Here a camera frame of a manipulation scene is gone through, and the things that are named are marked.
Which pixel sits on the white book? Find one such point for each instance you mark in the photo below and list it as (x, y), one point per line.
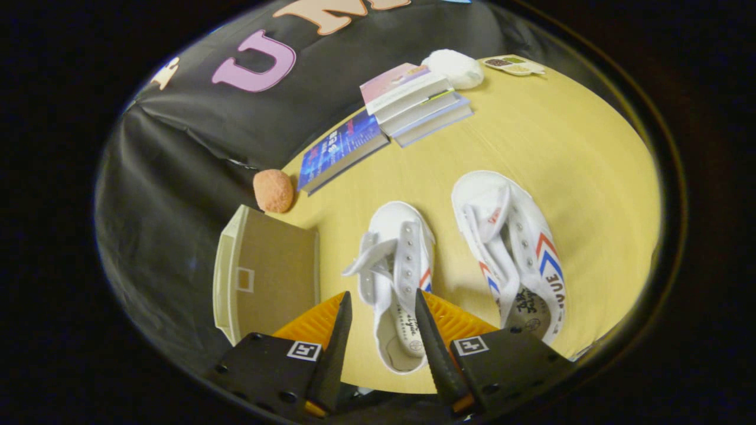
(422, 112)

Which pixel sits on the cream storage box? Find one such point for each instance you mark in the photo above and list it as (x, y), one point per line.
(277, 271)

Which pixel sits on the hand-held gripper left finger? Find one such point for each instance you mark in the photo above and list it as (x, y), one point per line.
(334, 354)

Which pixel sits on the dark blue book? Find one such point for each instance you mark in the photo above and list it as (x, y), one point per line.
(336, 147)

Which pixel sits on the black backdrop cloth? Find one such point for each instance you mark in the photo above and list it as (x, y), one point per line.
(177, 153)

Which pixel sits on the pink cover book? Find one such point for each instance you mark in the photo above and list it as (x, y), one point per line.
(393, 82)

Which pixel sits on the small sectioned snack tray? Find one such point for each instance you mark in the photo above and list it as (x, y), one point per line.
(514, 64)

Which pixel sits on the white fluffy ball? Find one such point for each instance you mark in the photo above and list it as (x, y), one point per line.
(453, 68)

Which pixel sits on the white canvas shoe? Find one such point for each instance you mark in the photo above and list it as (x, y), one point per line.
(520, 248)
(393, 277)

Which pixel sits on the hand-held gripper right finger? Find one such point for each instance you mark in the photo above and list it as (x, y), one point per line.
(437, 354)

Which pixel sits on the orange sponge ball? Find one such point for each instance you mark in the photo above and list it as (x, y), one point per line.
(273, 190)

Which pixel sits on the pale blue book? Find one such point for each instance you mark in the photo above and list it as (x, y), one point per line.
(437, 125)

